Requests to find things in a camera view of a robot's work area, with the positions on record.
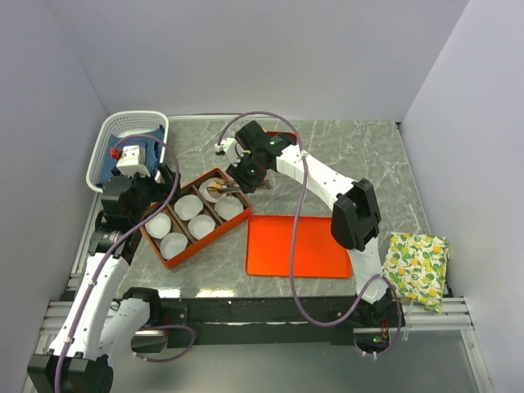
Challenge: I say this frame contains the blue checkered cloth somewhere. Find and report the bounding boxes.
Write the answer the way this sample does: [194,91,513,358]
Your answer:
[100,124,166,183]

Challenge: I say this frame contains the black aluminium base frame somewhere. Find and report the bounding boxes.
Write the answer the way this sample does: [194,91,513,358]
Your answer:
[40,286,476,357]

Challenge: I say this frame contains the orange cookie box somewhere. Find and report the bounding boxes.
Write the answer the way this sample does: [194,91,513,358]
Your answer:
[142,168,251,269]

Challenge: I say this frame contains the white paper cup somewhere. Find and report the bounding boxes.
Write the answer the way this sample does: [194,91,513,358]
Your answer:
[145,213,171,240]
[174,194,203,221]
[160,233,188,260]
[188,215,216,240]
[215,195,244,221]
[199,178,226,203]

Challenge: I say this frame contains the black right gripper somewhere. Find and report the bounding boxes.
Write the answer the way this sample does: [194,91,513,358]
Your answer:
[225,151,268,196]

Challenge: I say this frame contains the lemon print cloth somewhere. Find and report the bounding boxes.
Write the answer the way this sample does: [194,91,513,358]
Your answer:
[382,232,449,314]

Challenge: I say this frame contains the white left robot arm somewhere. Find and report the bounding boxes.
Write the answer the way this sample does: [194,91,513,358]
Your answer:
[27,164,180,392]

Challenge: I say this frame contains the dark red serving tray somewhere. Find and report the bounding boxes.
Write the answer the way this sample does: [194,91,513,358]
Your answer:
[265,130,296,144]

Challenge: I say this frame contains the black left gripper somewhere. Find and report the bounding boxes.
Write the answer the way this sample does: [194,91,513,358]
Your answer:
[125,162,179,224]

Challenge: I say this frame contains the orange biscuit cookie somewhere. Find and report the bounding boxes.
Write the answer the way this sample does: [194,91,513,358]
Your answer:
[206,184,222,193]

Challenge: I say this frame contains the metal serving tongs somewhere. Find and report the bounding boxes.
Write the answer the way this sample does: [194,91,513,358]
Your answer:
[207,179,242,194]

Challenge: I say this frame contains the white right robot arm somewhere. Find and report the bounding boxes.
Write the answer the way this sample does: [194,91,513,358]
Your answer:
[215,121,393,327]

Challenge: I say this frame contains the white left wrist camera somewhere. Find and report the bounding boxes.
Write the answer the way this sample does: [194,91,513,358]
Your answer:
[111,145,150,177]

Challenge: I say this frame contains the orange box lid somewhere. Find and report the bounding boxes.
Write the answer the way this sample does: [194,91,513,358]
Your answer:
[246,215,353,279]

